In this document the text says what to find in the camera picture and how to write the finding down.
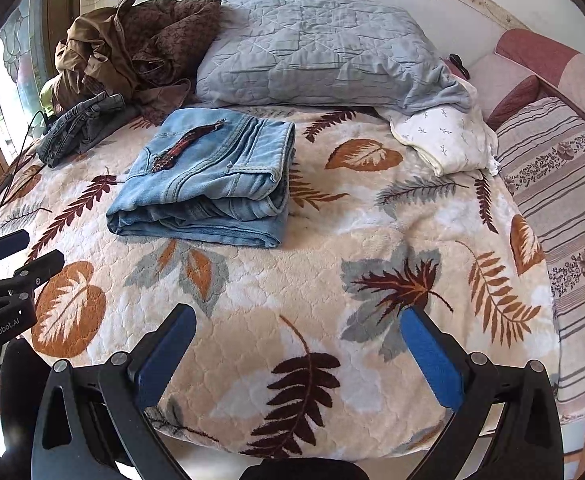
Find small black object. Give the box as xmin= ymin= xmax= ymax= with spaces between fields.
xmin=447 ymin=53 xmax=470 ymax=80

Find white patterned pillow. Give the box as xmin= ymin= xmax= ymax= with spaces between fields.
xmin=376 ymin=76 xmax=499 ymax=177

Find dark grey folded jeans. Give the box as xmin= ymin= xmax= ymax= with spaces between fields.
xmin=36 ymin=92 xmax=140 ymax=168

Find brown clothing pile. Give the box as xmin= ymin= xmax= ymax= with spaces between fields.
xmin=52 ymin=0 xmax=222 ymax=126

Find striped floral bedspread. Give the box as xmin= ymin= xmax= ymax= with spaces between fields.
xmin=497 ymin=96 xmax=585 ymax=422

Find black cable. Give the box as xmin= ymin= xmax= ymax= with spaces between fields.
xmin=0 ymin=109 xmax=54 ymax=241

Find beige leaf pattern blanket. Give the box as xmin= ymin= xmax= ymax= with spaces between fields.
xmin=0 ymin=107 xmax=560 ymax=460

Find light blue denim pants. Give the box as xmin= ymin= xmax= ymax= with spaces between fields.
xmin=106 ymin=108 xmax=295 ymax=248

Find grey quilted pillow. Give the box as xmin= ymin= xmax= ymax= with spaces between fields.
xmin=196 ymin=0 xmax=471 ymax=115

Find pink maroon headboard cushion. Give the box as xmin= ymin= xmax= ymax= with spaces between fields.
xmin=466 ymin=29 xmax=585 ymax=130

